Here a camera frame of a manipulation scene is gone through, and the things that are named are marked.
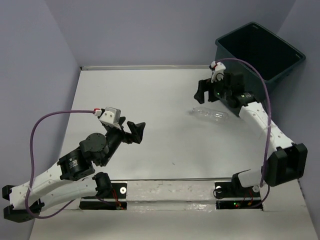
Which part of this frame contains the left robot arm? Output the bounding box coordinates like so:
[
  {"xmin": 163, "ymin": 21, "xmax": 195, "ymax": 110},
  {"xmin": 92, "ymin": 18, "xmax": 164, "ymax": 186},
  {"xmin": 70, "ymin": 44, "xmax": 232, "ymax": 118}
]
[{"xmin": 2, "ymin": 117, "xmax": 146, "ymax": 223}]

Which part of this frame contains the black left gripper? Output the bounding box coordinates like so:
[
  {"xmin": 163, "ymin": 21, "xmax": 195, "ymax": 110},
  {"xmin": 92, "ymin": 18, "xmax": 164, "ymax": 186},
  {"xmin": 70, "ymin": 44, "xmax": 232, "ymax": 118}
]
[{"xmin": 101, "ymin": 116, "xmax": 147, "ymax": 167}]

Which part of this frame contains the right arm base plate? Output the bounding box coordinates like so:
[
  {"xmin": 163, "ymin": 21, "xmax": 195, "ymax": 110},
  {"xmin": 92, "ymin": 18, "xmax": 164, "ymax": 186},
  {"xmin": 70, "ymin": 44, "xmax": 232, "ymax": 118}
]
[{"xmin": 212, "ymin": 181, "xmax": 263, "ymax": 210}]

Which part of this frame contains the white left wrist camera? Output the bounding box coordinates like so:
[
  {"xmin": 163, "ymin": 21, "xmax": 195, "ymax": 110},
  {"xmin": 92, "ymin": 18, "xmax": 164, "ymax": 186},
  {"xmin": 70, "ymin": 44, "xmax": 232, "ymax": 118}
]
[{"xmin": 93, "ymin": 107, "xmax": 121, "ymax": 128}]

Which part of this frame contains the dark green plastic bin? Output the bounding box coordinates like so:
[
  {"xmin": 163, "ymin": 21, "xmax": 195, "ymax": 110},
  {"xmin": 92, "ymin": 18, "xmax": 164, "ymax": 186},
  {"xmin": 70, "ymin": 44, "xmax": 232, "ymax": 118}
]
[{"xmin": 215, "ymin": 22, "xmax": 306, "ymax": 107}]

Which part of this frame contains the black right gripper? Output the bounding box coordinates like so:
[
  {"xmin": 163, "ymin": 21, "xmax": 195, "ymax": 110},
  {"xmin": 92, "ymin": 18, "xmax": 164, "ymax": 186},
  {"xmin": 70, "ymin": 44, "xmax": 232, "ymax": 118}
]
[{"xmin": 193, "ymin": 74, "xmax": 232, "ymax": 105}]

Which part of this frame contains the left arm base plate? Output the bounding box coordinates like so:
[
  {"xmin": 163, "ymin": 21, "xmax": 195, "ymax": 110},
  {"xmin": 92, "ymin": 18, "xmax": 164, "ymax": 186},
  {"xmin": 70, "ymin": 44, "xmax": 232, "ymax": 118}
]
[{"xmin": 79, "ymin": 181, "xmax": 128, "ymax": 211}]

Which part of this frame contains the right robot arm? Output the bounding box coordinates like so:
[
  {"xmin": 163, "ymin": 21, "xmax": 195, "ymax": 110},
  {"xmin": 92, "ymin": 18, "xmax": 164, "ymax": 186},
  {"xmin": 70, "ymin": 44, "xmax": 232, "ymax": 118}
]
[{"xmin": 194, "ymin": 72, "xmax": 308, "ymax": 196}]

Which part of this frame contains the large clear unlabeled bottle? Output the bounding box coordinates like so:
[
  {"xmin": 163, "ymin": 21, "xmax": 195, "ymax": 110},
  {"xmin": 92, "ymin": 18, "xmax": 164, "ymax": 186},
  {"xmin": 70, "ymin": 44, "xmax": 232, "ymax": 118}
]
[{"xmin": 188, "ymin": 106, "xmax": 229, "ymax": 123}]

